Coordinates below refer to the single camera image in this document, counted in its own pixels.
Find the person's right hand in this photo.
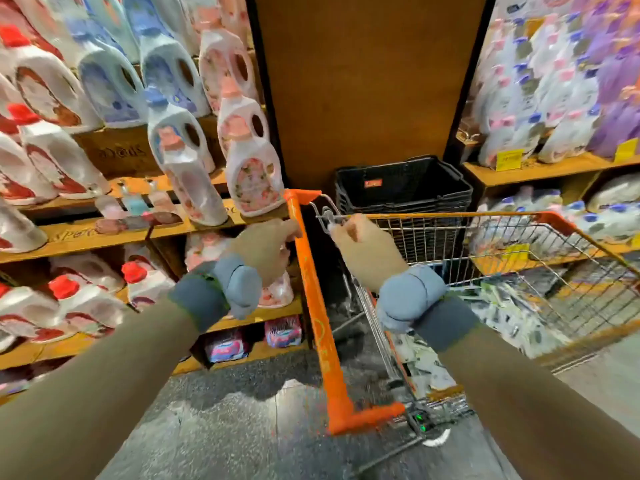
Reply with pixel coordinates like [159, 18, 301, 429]
[330, 215, 409, 294]

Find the person's left hand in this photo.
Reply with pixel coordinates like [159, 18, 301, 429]
[226, 219, 301, 292]

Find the orange wire shopping cart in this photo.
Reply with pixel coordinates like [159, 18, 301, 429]
[285, 187, 640, 446]

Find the pile of packets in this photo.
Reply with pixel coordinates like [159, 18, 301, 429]
[400, 279, 573, 396]

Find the person's left forearm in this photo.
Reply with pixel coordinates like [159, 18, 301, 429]
[0, 299, 201, 480]

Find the person's right forearm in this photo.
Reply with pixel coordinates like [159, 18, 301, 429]
[438, 325, 640, 480]

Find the wooden laundry shelf unit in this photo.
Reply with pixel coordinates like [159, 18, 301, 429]
[460, 149, 640, 286]

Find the wooden detergent shelf unit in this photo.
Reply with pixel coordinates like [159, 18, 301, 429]
[0, 125, 306, 396]

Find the grey wrist tracker band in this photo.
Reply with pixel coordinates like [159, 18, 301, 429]
[376, 265, 483, 354]
[168, 255, 264, 333]

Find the stack of black baskets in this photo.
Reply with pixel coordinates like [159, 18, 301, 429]
[334, 155, 475, 218]

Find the pink refill pouch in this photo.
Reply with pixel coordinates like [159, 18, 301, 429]
[265, 315, 303, 349]
[205, 329, 249, 364]

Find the row of pink-capped detergent bottles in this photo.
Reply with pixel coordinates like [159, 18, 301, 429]
[150, 0, 296, 311]

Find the wooden pillar panel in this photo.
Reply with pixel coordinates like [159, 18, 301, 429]
[252, 0, 493, 193]

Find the row of blue-capped detergent bottles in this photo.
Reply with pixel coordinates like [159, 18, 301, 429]
[45, 0, 216, 181]

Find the row of pastel laundry bottles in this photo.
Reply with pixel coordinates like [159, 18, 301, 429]
[458, 0, 640, 246]

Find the row of red-capped detergent bottles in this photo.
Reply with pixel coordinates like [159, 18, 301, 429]
[0, 0, 176, 351]

